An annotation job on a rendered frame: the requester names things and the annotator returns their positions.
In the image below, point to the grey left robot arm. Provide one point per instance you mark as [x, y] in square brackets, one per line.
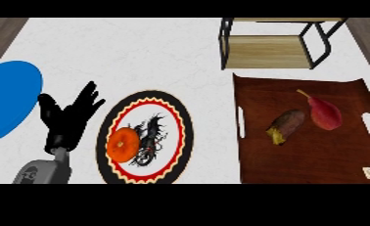
[47, 169]

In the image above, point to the orange fruit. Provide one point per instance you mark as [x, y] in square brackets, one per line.
[124, 144]

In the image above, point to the patterned round plate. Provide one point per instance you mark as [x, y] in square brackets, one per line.
[162, 128]

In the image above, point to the red pear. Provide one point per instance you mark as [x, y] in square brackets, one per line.
[325, 112]

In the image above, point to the black framed wooden tiered shelf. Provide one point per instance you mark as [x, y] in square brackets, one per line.
[270, 52]

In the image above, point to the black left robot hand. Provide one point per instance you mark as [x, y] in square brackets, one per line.
[66, 119]

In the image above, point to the brown wooden tray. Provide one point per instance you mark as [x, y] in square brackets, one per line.
[309, 151]

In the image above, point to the brown sweet potato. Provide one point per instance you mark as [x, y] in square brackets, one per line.
[288, 125]

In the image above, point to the blue plate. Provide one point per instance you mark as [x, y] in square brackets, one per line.
[17, 96]

